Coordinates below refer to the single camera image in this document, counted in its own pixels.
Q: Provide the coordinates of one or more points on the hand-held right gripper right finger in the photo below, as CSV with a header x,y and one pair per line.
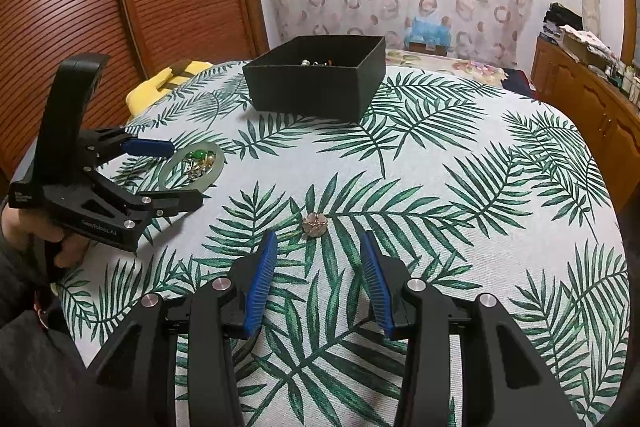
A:
x,y
377,287

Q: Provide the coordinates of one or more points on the yellow plush pillow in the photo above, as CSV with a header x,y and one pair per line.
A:
x,y
150,87

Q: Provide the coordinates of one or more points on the navy blue blanket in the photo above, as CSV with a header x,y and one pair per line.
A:
x,y
520,82

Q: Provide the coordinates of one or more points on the person's left hand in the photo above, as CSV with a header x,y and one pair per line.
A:
x,y
20,222

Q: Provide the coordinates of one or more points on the blue plastic bag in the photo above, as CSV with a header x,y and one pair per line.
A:
x,y
427,31

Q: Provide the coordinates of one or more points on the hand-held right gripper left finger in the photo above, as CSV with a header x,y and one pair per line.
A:
x,y
260,287

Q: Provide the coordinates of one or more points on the stack of dark folded clothes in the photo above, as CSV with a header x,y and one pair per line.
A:
x,y
562,19

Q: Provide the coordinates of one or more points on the pink flower brooch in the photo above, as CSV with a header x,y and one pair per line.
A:
x,y
314,227

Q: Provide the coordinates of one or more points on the cardboard box with floral cloth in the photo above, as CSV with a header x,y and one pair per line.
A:
x,y
585,44

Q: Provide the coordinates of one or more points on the green leaf print tablecloth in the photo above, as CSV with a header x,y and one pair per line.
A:
x,y
450,207

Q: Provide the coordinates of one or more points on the floral bedspread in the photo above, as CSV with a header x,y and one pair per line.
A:
x,y
470,69

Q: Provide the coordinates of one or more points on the black cardboard box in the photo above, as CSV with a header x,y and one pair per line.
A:
x,y
310,92

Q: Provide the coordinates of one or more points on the pale green jade bangle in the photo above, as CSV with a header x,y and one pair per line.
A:
x,y
218,167

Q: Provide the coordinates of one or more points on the person's left forearm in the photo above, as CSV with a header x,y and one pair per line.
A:
x,y
30,357

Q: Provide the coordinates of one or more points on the green gemstone gold pendant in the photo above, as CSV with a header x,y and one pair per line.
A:
x,y
199,155

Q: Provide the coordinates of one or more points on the row of cosmetic bottles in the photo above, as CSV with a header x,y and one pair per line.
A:
x,y
625,79

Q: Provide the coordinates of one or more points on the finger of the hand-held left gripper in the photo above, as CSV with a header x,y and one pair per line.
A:
x,y
150,148
175,202

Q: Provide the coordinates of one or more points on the brown wooden side cabinet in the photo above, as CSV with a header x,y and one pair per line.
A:
x,y
590,117

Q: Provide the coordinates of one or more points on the small brown cardboard box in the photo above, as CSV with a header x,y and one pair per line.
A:
x,y
435,49

